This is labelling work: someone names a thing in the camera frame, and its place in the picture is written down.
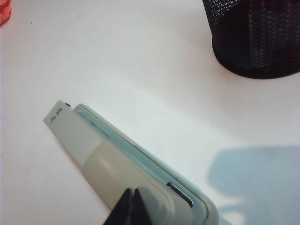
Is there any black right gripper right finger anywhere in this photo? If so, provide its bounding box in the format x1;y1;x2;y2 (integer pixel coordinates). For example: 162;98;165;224
134;188;156;225

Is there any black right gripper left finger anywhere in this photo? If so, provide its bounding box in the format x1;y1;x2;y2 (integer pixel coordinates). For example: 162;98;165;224
102;188;135;225

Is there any beige desk stapler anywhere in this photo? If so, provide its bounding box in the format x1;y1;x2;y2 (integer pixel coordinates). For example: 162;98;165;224
43;100;219;225

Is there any black mesh pen holder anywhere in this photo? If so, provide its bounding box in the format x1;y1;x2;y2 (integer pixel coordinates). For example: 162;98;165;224
202;0;300;79

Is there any orange object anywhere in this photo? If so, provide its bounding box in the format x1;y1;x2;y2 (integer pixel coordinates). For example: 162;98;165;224
0;0;13;27

